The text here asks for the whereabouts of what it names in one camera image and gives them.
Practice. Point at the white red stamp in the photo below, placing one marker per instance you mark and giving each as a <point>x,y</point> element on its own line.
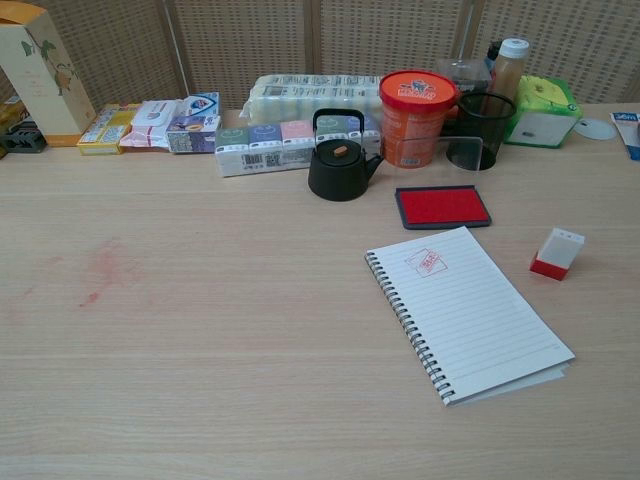
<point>560,250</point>

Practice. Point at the white spiral notepad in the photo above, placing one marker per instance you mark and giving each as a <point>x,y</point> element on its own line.
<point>465,320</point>

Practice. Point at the black teapot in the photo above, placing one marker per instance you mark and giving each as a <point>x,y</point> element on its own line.
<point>335,175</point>

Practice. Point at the multicolour pocket tissue pack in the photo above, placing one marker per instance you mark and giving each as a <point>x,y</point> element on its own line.
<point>260,145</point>

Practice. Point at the red ink pad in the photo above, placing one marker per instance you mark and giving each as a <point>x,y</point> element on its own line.
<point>442,206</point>

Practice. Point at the large wrapped paper roll pack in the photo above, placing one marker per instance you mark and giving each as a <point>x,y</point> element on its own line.
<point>300,95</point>

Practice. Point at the orange snack tub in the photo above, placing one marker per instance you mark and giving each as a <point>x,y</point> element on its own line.
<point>415,120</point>

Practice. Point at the purple carton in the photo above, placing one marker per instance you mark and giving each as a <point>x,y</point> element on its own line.
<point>190,135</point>

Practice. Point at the blue white carton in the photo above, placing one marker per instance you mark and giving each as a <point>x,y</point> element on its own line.
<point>202,105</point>

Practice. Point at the pink wet wipes pack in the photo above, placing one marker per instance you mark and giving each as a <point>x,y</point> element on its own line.
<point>150,125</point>

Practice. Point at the black mesh pen holder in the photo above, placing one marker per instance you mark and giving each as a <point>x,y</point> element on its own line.
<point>492,125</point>

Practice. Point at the woven bamboo folding screen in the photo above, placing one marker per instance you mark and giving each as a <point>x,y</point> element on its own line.
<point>250,40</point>

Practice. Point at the clear plastic box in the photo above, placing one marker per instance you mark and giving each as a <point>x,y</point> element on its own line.
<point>462,72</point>

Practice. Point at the yellow snack box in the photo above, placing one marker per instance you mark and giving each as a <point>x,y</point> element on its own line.
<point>102,131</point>

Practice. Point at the dark bottle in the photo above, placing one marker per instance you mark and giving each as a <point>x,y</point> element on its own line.
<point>492,55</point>

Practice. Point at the green tissue box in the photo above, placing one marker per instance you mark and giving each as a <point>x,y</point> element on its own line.
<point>540,115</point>

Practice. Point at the brown bottle with white cap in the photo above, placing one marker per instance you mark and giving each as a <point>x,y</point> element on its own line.
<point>510,70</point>

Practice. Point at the white round disc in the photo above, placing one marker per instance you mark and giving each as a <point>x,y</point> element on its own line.
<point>595,130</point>

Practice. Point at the black plastic holder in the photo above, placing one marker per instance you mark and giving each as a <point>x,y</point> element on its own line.
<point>20,140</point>

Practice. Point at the tall beige box orange top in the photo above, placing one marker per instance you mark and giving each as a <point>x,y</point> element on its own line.
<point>40,85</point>

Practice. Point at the blue blister pack of clips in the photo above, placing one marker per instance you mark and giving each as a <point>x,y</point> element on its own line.
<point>630,130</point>

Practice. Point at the gold foil package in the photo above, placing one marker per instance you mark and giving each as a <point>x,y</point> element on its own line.
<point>10,112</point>

